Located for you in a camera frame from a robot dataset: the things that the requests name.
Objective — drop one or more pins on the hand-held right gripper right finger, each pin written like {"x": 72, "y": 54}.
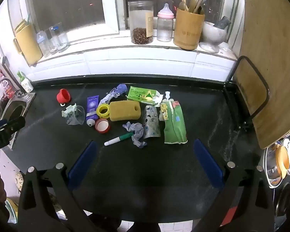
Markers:
{"x": 207, "y": 164}

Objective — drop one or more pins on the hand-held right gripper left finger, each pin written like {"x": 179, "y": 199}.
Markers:
{"x": 83, "y": 165}

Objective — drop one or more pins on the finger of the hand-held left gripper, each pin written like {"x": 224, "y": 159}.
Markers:
{"x": 14, "y": 123}

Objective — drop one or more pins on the green white marker pen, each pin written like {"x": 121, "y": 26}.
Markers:
{"x": 118, "y": 139}

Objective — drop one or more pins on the red rimmed lid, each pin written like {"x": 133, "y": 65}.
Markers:
{"x": 102, "y": 126}

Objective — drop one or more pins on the clear plastic mask cup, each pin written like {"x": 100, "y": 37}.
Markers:
{"x": 75, "y": 116}

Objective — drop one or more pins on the green spout pouch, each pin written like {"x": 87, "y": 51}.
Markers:
{"x": 175, "y": 123}

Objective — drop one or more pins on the red silicone cup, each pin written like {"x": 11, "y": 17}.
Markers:
{"x": 63, "y": 96}

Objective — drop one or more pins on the purple tube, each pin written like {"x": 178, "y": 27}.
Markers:
{"x": 92, "y": 110}

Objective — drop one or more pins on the yellow tape roll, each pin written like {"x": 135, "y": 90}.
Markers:
{"x": 103, "y": 111}

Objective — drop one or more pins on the blue grey cloth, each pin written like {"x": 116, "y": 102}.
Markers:
{"x": 137, "y": 130}

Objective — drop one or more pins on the yellow sponge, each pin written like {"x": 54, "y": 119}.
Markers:
{"x": 124, "y": 111}

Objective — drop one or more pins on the silver patterned wrapper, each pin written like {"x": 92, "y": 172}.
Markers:
{"x": 151, "y": 123}

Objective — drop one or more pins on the blue white wrapper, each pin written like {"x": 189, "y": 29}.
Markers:
{"x": 114, "y": 93}

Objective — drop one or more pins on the green white box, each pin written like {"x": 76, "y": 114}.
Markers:
{"x": 141, "y": 96}

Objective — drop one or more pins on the steel sink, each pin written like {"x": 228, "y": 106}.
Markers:
{"x": 13, "y": 111}

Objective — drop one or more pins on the red printed packet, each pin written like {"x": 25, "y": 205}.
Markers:
{"x": 9, "y": 90}

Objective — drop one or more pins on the green pump soap bottle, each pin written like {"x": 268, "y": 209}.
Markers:
{"x": 26, "y": 84}

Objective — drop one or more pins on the metal faucet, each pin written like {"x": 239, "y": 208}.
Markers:
{"x": 3, "y": 82}

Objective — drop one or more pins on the floral bowl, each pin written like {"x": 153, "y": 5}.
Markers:
{"x": 19, "y": 181}

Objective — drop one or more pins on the steel pot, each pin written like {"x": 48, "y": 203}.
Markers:
{"x": 272, "y": 166}

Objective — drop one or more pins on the orange bowl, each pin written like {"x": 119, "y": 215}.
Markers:
{"x": 281, "y": 159}

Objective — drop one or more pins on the blue baby bottle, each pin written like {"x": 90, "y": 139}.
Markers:
{"x": 43, "y": 44}

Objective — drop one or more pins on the clear drinking glass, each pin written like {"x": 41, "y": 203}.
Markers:
{"x": 55, "y": 41}
{"x": 62, "y": 37}

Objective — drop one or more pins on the black metal rack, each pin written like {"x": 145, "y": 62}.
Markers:
{"x": 253, "y": 64}

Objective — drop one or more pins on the white stone mortar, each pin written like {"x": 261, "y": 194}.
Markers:
{"x": 211, "y": 37}

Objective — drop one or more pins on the large wooden cutting board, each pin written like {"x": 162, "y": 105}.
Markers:
{"x": 270, "y": 53}

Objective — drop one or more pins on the bamboo utensil holder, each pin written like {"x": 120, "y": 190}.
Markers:
{"x": 188, "y": 29}

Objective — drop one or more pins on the grey stone pestle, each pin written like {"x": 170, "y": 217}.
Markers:
{"x": 222, "y": 22}

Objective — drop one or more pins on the pink baby bottle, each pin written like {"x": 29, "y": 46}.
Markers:
{"x": 165, "y": 24}

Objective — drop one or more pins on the clear plastic spice jar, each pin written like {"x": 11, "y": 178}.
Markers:
{"x": 140, "y": 21}

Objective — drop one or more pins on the wooden spoon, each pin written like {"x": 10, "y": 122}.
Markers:
{"x": 182, "y": 5}

